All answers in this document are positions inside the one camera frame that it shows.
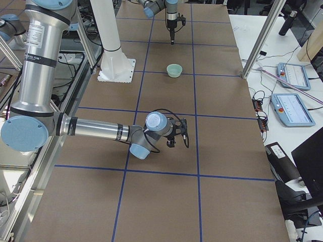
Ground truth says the light green ceramic bowl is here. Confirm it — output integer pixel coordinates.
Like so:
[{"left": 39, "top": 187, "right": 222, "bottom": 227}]
[{"left": 166, "top": 64, "right": 183, "bottom": 78}]

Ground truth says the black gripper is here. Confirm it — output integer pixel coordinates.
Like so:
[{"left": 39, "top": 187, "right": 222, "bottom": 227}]
[
  {"left": 168, "top": 19, "right": 176, "bottom": 45},
  {"left": 167, "top": 119, "right": 182, "bottom": 148}
]

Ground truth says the near blue teach pendant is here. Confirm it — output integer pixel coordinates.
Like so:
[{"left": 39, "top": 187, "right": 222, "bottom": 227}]
[{"left": 271, "top": 93, "right": 315, "bottom": 127}]

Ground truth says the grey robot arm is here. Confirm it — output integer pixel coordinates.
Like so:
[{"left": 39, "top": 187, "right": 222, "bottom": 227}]
[
  {"left": 137, "top": 0, "right": 181, "bottom": 45},
  {"left": 1, "top": 1, "right": 188, "bottom": 159}
]

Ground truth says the far blue teach pendant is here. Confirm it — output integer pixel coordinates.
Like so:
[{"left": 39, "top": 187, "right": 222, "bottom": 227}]
[{"left": 277, "top": 63, "right": 311, "bottom": 91}]

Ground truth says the black water bottle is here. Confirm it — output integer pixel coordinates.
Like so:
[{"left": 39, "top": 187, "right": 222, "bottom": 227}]
[{"left": 279, "top": 11, "right": 298, "bottom": 36}]

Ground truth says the white camera pole base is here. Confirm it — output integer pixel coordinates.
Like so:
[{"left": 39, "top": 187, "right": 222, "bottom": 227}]
[{"left": 90, "top": 0, "right": 136, "bottom": 83}]

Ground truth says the aluminium side rack frame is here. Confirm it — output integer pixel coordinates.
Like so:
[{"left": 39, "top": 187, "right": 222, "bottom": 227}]
[{"left": 0, "top": 10, "right": 104, "bottom": 242}]

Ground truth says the aluminium frame post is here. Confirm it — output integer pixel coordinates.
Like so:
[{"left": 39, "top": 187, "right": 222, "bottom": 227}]
[{"left": 241, "top": 0, "right": 286, "bottom": 79}]

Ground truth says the blue teach pendant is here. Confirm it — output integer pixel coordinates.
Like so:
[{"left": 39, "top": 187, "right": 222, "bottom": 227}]
[
  {"left": 277, "top": 63, "right": 311, "bottom": 91},
  {"left": 271, "top": 93, "right": 315, "bottom": 127}
]

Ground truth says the black computer monitor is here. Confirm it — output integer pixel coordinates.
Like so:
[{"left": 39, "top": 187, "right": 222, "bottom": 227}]
[{"left": 292, "top": 128, "right": 322, "bottom": 197}]

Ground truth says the long metal grabber stick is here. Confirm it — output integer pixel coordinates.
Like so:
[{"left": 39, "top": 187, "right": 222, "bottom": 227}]
[{"left": 258, "top": 68, "right": 323, "bottom": 105}]

